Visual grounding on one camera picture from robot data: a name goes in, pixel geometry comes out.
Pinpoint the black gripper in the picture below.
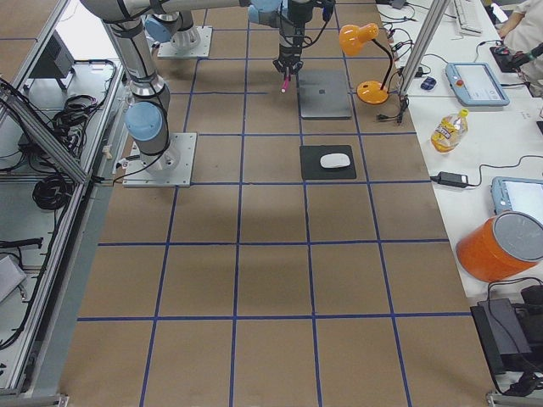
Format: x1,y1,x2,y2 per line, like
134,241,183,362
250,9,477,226
272,25,305,76

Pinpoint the pink highlighter pen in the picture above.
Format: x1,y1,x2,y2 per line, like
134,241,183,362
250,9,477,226
280,75,290,93

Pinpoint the white computer mouse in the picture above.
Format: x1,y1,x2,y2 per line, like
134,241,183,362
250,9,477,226
319,153,351,170

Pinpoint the black mousepad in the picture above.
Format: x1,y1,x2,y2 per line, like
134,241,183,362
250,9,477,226
299,145,356,181

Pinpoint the silver laptop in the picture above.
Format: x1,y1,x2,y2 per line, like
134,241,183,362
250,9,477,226
298,70,351,120

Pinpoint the orange desk lamp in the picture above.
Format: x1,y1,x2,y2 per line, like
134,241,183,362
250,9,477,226
339,23,394,105

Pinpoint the grey usb hub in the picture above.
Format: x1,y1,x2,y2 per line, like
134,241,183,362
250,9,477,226
389,0,408,9

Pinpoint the blue checkered pouch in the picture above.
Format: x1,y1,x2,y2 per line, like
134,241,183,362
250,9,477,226
420,76,437,91

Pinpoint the yellow drink bottle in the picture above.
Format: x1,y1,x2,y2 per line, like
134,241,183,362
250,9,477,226
430,109,469,153

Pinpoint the blue teach pendant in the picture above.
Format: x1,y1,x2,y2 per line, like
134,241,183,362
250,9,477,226
490,176,542,223
445,63,510,107

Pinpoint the white keyboard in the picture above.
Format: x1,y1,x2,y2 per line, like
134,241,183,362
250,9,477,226
451,0,483,36

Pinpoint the black power adapter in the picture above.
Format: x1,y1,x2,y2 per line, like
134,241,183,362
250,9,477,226
430,171,473,189

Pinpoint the orange bucket with grey lid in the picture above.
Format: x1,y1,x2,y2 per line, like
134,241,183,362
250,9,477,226
456,211,542,282

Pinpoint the black equipment box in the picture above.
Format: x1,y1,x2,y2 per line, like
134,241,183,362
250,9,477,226
470,279,542,397

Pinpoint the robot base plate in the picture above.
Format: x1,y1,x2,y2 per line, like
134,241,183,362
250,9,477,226
158,25,213,59
121,132,197,187

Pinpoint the black lamp power cable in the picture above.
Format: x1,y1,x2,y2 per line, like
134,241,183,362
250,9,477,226
375,70,411,125

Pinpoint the aluminium frame post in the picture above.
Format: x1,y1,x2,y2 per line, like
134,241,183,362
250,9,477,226
399,0,450,98

